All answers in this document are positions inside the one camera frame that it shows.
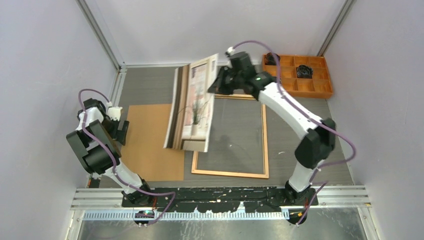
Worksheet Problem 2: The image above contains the black coiled cable middle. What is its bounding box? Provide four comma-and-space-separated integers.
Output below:
296, 64, 314, 79

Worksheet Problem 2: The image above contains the orange wooden picture frame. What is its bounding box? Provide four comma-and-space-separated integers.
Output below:
191, 93, 270, 180

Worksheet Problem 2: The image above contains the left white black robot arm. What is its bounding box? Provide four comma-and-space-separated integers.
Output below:
66, 98, 154, 207

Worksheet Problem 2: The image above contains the aluminium rail front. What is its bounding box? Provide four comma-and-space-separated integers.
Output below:
70, 185, 372, 210

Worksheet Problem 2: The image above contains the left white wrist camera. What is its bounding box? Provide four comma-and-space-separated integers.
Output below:
106, 101, 123, 123

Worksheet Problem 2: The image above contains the plant window photo print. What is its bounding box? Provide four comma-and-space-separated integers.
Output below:
163, 53, 219, 153

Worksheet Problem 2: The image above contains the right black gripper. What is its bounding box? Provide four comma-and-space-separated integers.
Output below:
207, 67, 242, 97

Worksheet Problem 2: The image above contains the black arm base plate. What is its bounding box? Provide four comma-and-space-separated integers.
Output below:
121, 186, 318, 213

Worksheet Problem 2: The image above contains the orange compartment tray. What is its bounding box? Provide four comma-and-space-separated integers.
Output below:
261, 53, 334, 99

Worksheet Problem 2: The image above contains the brown cardboard backing board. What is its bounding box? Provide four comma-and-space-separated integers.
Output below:
121, 104, 185, 182

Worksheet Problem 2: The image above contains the black coiled cable top-left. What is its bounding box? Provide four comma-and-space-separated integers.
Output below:
264, 52, 281, 66

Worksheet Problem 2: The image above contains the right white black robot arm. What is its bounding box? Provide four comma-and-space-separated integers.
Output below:
207, 47, 336, 205

